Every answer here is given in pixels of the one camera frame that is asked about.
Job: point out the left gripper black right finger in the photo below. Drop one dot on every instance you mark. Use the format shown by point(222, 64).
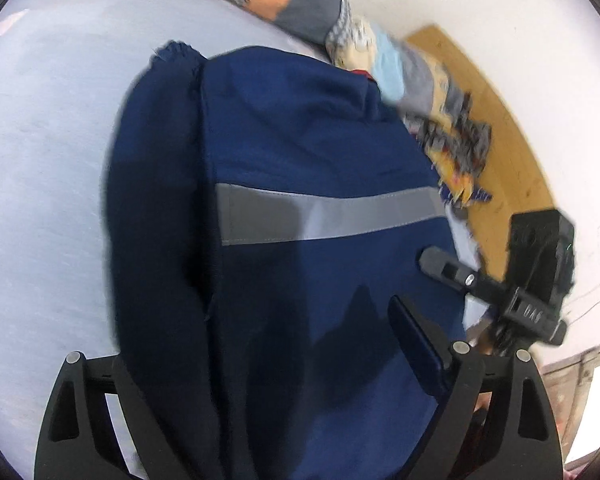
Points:
point(493, 418)

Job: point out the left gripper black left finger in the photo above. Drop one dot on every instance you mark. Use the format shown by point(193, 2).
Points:
point(77, 438)

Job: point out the navy work jacket red collar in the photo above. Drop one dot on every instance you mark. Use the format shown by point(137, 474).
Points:
point(263, 208)

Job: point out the wooden cabinet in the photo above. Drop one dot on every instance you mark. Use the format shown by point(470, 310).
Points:
point(573, 386)

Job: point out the dark patterned crumpled cloth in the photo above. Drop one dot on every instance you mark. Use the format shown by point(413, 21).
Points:
point(458, 154)

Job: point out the colourful striped rolled quilt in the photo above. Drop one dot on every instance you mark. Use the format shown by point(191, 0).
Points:
point(412, 80)

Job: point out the light blue cloud bedsheet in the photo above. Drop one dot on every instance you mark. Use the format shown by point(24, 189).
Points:
point(67, 68)

